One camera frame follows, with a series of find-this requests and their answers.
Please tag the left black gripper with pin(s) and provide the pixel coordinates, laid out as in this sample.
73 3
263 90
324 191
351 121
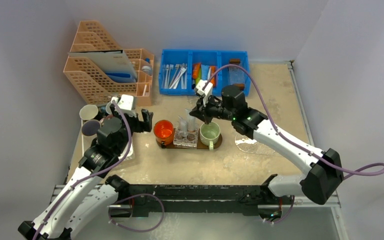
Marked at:
141 126

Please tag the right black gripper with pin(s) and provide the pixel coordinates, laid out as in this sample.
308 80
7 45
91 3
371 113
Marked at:
204 110

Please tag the orange translucent cup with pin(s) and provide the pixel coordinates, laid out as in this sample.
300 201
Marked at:
164 133

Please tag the light green ceramic mug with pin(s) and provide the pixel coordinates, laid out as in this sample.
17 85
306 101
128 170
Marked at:
209 134

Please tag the clear glass toothbrush holder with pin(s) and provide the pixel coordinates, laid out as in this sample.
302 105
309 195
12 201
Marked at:
186 139

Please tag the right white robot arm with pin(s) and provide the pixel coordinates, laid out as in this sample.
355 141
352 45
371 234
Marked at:
319 176

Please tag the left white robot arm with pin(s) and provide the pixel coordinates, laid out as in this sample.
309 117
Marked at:
86 172

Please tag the brown wooden oval tray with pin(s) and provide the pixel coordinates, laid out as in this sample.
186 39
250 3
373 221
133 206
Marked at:
200 145

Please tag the yellow green small tube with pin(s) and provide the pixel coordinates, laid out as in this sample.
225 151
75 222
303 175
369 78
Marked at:
198 79

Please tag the maroon ceramic mug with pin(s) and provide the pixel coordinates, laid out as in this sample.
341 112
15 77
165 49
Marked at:
106 118

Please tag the blue small tube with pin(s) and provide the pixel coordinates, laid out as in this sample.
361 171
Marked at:
205 69

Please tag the blue plastic compartment bin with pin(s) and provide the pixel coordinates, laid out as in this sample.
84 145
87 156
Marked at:
172 59

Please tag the orange small tube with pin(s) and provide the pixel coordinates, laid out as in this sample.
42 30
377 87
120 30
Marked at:
196 68

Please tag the brown wooden block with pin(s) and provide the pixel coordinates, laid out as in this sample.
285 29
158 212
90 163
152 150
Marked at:
241 86

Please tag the purple ceramic mug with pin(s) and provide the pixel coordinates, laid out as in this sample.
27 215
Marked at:
90 127

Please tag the cream ceramic mug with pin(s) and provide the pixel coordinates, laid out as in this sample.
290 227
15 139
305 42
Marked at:
88 112

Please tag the peach plastic desk organizer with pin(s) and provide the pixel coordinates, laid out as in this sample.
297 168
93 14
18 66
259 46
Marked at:
97 87

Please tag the white plastic cup bin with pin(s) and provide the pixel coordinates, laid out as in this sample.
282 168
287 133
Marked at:
86 145

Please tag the white paper folder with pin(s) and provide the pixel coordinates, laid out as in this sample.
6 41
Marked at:
113 62

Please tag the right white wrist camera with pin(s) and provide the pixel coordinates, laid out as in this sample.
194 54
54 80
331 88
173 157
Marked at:
204 90

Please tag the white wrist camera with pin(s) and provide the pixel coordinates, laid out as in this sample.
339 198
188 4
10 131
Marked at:
125 104
204 90

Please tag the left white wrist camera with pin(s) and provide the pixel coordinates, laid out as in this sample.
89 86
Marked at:
125 104

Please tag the black aluminium base frame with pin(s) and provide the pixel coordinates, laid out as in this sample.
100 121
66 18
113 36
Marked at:
249 200

